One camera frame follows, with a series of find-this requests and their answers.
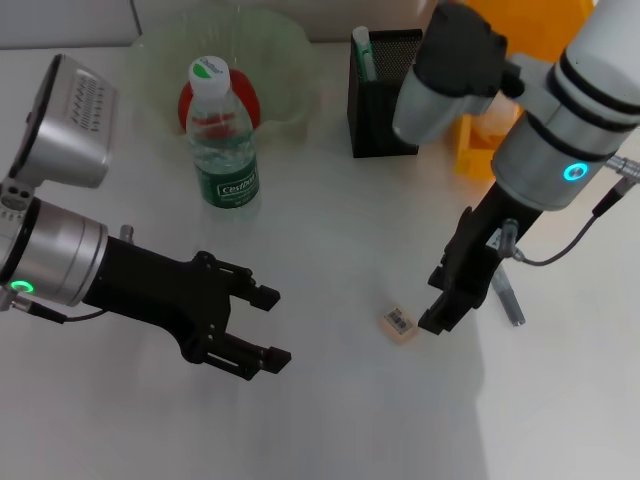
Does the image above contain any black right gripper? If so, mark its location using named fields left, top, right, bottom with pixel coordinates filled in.
left=417, top=184, right=544, bottom=337

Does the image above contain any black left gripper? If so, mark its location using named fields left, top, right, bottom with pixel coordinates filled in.
left=81, top=235, right=293, bottom=383

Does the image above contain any beige eraser with barcode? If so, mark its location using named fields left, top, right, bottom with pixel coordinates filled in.
left=382, top=306, right=421, bottom=347

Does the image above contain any grey marker pen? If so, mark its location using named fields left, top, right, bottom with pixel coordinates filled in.
left=491, top=263, right=527, bottom=328

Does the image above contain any clear green-label water bottle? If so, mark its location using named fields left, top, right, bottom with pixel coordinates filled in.
left=185, top=55, right=262, bottom=212

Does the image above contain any red-orange fruit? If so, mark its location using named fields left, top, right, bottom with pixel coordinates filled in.
left=178, top=69, right=264, bottom=134

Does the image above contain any green utility knife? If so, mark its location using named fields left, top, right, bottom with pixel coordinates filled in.
left=351, top=25, right=380, bottom=83

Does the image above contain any black mesh pen holder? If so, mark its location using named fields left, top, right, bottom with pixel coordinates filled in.
left=347, top=28, right=427, bottom=159

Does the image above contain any pale green glass fruit bowl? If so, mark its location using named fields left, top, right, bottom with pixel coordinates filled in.
left=128, top=4, right=321, bottom=147

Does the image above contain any yellow plastic bin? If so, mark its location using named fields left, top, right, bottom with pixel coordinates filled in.
left=452, top=0, right=597, bottom=177

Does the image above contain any right arm gripper cable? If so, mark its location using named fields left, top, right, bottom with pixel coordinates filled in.
left=499, top=154, right=640, bottom=267

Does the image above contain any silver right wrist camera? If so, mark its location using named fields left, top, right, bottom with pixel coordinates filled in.
left=392, top=2, right=527, bottom=147

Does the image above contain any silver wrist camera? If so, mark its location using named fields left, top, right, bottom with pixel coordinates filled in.
left=7, top=53, right=120, bottom=190
left=392, top=2, right=527, bottom=147

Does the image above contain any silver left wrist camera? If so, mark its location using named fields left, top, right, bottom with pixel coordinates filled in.
left=7, top=53, right=120, bottom=190

